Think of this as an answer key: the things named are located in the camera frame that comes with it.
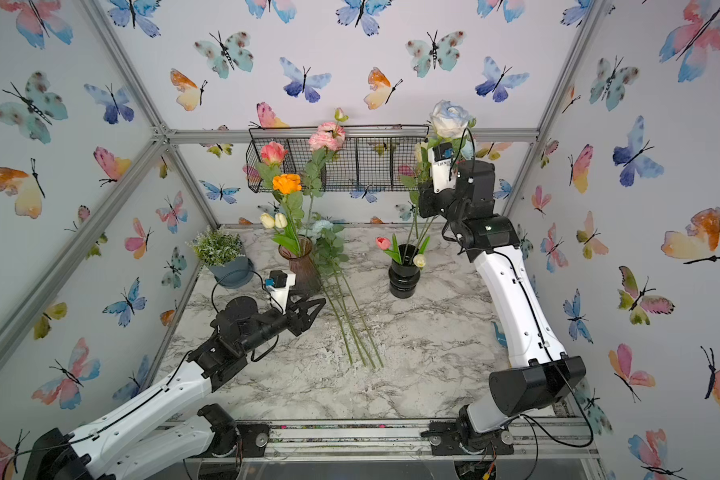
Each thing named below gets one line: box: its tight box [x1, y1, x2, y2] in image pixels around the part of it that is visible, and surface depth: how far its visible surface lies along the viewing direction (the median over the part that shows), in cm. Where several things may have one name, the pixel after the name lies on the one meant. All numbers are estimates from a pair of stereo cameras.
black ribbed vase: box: [388, 244, 421, 299], surface depth 95 cm
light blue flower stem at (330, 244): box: [315, 228, 377, 370], surface depth 102 cm
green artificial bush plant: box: [184, 225, 246, 278], surface depth 94 cm
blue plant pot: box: [210, 256, 254, 288], surface depth 104 cm
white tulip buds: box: [259, 212, 288, 229], surface depth 82 cm
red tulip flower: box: [376, 236, 391, 250], surface depth 78 cm
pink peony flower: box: [308, 122, 346, 151], surface depth 80 cm
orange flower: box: [272, 173, 302, 195], surface depth 82 cm
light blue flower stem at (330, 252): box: [307, 220, 354, 366], surface depth 103 cm
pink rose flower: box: [260, 141, 288, 166], surface depth 84 cm
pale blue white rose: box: [429, 99, 477, 139], surface depth 56 cm
